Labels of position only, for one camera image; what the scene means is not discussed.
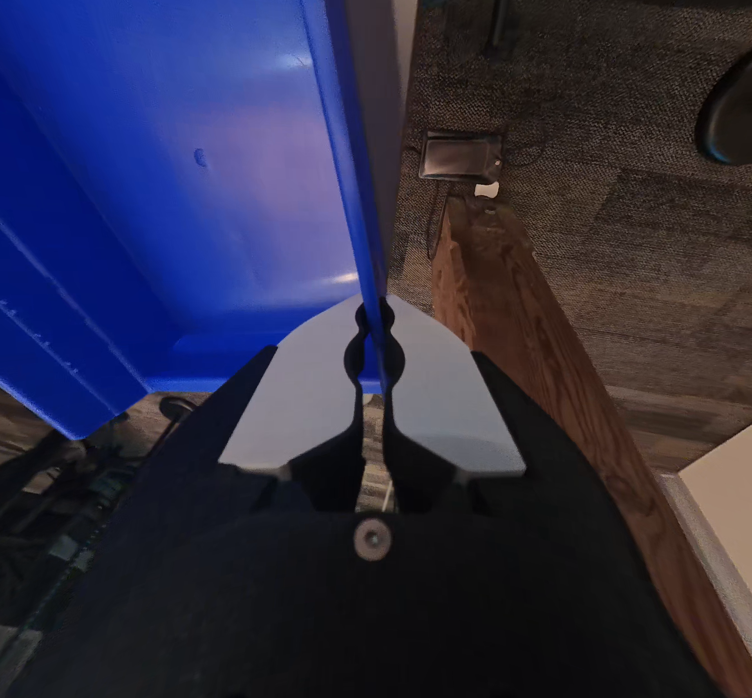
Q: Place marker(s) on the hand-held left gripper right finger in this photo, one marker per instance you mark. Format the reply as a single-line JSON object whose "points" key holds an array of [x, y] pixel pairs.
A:
{"points": [[458, 410]]}

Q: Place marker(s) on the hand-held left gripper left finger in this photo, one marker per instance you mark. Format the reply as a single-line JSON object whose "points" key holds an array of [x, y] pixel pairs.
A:
{"points": [[282, 404]]}

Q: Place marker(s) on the blue plastic bin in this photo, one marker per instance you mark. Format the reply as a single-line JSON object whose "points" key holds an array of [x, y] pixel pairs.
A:
{"points": [[147, 122]]}

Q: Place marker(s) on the wooden pillar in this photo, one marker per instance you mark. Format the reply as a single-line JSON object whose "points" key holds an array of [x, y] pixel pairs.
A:
{"points": [[529, 328]]}

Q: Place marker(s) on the white plug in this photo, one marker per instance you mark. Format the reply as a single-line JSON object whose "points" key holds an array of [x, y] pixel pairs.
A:
{"points": [[486, 189]]}

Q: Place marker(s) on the black floor outlet box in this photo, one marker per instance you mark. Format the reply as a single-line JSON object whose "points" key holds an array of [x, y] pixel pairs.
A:
{"points": [[461, 156]]}

